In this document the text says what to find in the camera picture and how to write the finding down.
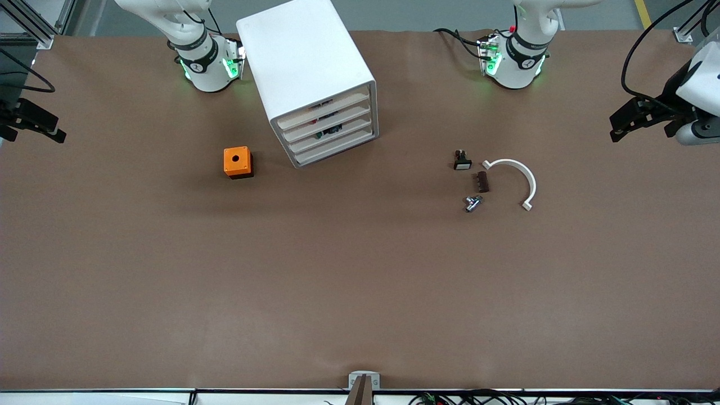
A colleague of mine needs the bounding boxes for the orange box with black base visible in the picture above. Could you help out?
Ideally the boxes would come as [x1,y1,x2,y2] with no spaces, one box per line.
[223,146,254,180]

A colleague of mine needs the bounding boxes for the white drawer cabinet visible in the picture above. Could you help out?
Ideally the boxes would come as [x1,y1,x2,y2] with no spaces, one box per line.
[236,0,379,169]

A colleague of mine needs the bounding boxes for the white plastic drawer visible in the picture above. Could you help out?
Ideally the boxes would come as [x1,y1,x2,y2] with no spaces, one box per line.
[276,85,372,132]
[281,99,373,143]
[287,111,374,155]
[292,124,376,167]

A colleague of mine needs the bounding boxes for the aluminium frame corner bracket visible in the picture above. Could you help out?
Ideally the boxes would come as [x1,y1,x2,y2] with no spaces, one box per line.
[673,0,720,44]

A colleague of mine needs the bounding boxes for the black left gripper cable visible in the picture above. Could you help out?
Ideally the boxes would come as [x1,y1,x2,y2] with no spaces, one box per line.
[621,0,695,102]

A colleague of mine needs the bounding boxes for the grey metal table bracket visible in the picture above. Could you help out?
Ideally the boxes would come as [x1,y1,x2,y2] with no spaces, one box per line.
[348,371,381,390]

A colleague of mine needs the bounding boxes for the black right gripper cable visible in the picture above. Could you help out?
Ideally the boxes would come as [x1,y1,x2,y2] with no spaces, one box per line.
[0,48,56,94]

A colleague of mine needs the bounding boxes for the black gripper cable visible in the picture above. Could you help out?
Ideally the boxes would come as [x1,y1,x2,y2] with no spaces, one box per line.
[0,48,56,94]
[621,0,695,102]

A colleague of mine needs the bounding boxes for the black arm base cable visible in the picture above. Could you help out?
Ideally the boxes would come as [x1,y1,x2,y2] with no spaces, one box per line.
[434,27,488,60]

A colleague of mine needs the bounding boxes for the black cable bundle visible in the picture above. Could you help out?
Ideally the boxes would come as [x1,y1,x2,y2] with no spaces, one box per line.
[409,390,720,405]

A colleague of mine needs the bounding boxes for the aluminium profile frame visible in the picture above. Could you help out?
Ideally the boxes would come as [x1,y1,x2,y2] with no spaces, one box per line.
[0,0,78,51]

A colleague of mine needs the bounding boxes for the white curved plastic piece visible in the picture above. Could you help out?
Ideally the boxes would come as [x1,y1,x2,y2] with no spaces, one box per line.
[482,159,537,212]

